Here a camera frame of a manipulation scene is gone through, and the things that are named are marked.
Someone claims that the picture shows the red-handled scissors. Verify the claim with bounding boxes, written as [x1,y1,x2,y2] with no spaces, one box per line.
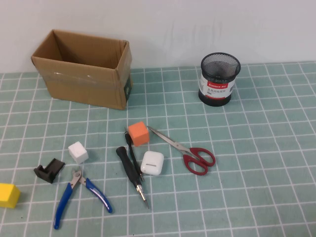
[147,125,216,176]

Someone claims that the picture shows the black precision screwdriver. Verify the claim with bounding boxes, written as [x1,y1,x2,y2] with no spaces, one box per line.
[116,146,150,210]

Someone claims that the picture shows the blue-handled pliers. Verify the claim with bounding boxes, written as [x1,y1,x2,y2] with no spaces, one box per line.
[53,166,113,230]

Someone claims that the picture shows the orange foam cube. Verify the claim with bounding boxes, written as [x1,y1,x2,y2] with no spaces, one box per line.
[127,122,150,147]

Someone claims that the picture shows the thin black pen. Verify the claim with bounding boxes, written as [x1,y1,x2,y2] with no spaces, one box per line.
[124,127,144,182]

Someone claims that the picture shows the white earbuds case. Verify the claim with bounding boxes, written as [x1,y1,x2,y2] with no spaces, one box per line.
[140,151,165,176]

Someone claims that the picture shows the black mesh pen holder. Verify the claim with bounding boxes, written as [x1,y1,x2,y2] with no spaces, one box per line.
[198,52,241,107]

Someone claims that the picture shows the brown cardboard box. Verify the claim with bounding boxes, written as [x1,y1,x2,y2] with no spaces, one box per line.
[31,29,133,111]

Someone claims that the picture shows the white foam cube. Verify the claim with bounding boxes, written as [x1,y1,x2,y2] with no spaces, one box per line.
[68,141,89,165]

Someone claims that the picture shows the yellow foam cube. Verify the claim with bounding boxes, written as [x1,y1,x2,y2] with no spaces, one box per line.
[0,183,21,209]

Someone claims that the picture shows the black plastic bracket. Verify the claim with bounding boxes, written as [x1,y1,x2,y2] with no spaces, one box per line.
[33,158,66,184]

